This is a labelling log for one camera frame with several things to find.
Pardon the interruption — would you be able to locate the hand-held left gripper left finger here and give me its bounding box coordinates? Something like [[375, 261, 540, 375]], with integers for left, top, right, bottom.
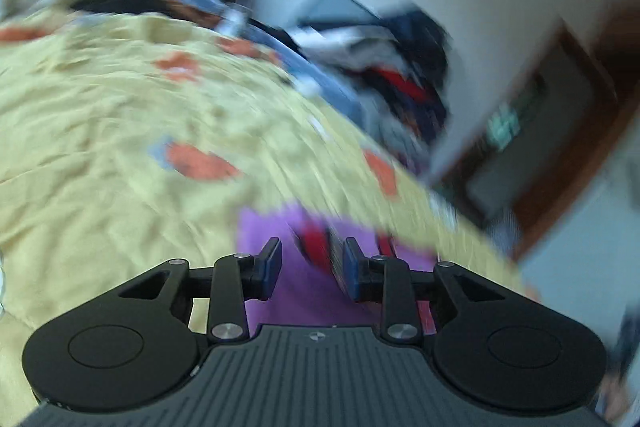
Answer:
[[117, 237, 284, 344]]

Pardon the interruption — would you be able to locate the yellow carrot print quilt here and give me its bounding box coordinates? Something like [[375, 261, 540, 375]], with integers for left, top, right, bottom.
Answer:
[[0, 12, 531, 427]]

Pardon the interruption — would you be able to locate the brown wooden door frame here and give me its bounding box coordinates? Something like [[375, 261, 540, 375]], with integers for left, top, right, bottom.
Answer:
[[435, 17, 640, 260]]

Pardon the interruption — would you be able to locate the pile of clothes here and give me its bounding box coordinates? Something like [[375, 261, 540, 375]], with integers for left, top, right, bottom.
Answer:
[[295, 2, 453, 172]]

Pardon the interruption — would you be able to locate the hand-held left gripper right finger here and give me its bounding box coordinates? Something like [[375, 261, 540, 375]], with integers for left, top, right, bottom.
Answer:
[[342, 237, 528, 346]]

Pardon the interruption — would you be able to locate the purple knit sweater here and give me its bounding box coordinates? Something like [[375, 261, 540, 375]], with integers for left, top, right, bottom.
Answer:
[[236, 202, 443, 333]]

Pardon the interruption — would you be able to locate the blue quilted blanket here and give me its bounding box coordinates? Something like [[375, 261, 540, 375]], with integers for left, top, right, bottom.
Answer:
[[160, 0, 366, 122]]

